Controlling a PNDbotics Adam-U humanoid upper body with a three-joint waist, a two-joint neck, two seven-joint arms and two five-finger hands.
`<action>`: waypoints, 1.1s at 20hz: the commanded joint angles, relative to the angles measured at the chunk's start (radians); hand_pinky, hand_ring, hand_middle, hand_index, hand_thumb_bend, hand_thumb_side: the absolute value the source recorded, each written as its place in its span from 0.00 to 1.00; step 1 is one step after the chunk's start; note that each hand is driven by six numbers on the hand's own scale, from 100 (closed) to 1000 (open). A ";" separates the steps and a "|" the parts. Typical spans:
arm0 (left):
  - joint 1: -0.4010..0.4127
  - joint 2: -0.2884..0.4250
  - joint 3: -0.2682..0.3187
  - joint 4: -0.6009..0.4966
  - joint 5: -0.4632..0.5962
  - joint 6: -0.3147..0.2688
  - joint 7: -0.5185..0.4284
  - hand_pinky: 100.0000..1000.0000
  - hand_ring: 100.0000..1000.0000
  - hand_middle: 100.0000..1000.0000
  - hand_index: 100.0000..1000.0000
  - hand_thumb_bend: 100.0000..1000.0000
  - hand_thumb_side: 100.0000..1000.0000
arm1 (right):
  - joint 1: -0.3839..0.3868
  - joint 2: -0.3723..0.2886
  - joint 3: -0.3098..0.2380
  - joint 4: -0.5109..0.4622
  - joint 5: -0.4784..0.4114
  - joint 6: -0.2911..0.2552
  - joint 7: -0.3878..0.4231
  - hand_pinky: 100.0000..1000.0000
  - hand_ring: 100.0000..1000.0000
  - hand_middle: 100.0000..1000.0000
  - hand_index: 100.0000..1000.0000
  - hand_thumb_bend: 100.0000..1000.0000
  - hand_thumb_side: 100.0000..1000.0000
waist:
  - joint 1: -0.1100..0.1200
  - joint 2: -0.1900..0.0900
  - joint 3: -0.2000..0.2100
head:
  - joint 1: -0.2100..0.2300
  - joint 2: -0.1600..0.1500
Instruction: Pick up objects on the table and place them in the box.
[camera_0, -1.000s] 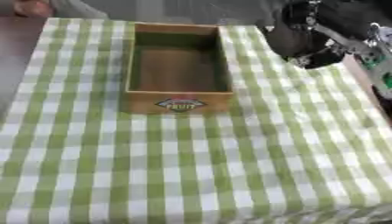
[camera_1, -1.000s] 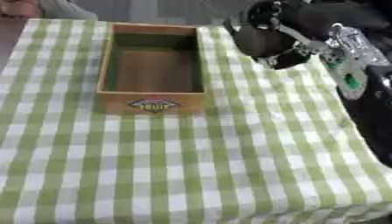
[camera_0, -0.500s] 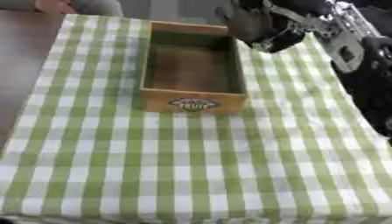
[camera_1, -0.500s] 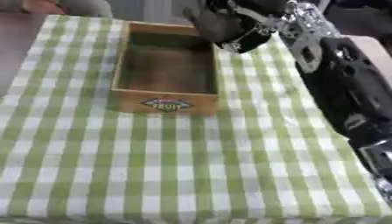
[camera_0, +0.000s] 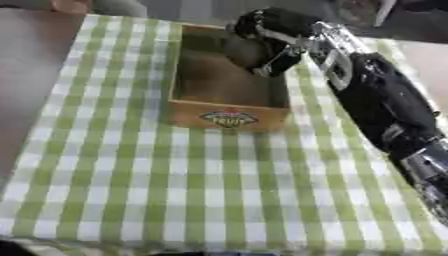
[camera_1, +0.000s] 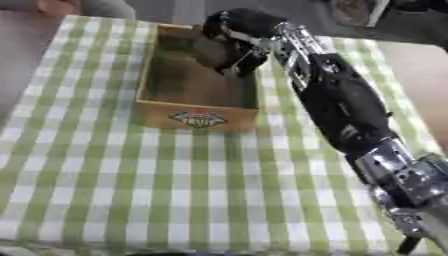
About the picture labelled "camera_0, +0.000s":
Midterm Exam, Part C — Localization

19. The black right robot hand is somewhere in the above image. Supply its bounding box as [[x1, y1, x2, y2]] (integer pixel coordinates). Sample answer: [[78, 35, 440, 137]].
[[232, 7, 324, 78]]

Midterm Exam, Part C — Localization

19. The orange-brown chair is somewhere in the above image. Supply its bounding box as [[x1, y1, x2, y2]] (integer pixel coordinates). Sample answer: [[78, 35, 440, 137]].
[[49, 0, 95, 15]]

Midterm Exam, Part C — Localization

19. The tan cardboard box brown inside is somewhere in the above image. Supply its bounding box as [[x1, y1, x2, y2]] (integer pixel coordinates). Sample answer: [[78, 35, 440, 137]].
[[166, 23, 293, 131]]

